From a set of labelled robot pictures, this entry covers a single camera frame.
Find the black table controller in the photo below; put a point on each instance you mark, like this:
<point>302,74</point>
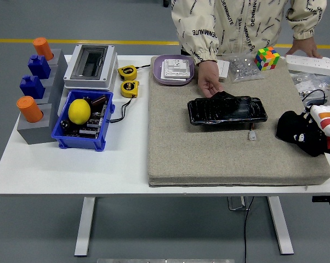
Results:
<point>324,199</point>

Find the blue plastic bin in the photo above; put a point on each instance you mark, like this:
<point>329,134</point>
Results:
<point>80,142</point>

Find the colourful puzzle cube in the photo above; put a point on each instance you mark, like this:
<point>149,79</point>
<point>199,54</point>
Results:
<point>266,59</point>

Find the black round capacitor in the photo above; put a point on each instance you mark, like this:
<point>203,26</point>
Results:
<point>65,124</point>

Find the blue plastic block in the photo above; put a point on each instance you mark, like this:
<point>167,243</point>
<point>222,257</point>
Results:
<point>32,87</point>
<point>39,67</point>

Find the yellow tape measure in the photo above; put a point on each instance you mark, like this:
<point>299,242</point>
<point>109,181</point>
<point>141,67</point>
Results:
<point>129,89</point>
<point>126,72</point>

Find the purple tray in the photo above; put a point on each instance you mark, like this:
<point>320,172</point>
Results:
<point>157,74</point>

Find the white power strip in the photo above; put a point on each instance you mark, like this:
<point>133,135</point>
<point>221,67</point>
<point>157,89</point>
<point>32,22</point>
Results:
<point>304,61</point>

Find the clear bag of metal nuts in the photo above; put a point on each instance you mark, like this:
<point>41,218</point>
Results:
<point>244,68</point>

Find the black glossy panel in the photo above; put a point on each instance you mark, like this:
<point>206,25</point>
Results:
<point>225,111</point>

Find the black chair wheel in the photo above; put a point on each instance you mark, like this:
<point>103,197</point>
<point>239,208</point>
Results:
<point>165,2</point>

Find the circuit boards pile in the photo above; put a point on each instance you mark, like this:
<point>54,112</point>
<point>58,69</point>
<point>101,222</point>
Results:
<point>95,120</point>

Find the clear bags of small parts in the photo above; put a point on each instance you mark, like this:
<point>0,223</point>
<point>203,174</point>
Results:
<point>307,80</point>

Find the person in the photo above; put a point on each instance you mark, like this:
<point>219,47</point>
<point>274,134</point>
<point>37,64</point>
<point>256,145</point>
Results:
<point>236,22</point>

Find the yellow lemon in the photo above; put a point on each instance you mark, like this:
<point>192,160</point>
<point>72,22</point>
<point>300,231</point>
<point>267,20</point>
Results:
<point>79,111</point>

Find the person's left hand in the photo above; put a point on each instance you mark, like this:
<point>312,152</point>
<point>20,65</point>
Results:
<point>304,46</point>

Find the grey stepped block holder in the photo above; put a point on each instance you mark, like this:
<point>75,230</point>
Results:
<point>36,134</point>

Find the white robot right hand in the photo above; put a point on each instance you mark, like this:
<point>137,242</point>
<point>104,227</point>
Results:
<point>329,120</point>

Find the grey control box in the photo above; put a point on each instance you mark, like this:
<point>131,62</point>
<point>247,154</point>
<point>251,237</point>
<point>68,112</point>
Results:
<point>236,204</point>

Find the person's right hand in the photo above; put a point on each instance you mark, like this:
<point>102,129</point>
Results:
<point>210,78</point>

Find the orange cylinder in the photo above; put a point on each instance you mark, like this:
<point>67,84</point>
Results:
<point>42,48</point>
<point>29,109</point>

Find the grey-brown mat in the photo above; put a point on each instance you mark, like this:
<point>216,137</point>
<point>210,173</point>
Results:
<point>209,164</point>

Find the white table leg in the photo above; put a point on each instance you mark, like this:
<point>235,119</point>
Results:
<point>84,227</point>
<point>281,227</point>

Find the white socket plate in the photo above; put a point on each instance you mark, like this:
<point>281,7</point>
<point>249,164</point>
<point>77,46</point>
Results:
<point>176,68</point>

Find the grey-white electrical enclosure box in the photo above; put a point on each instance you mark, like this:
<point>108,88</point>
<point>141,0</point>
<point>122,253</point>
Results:
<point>69,82</point>

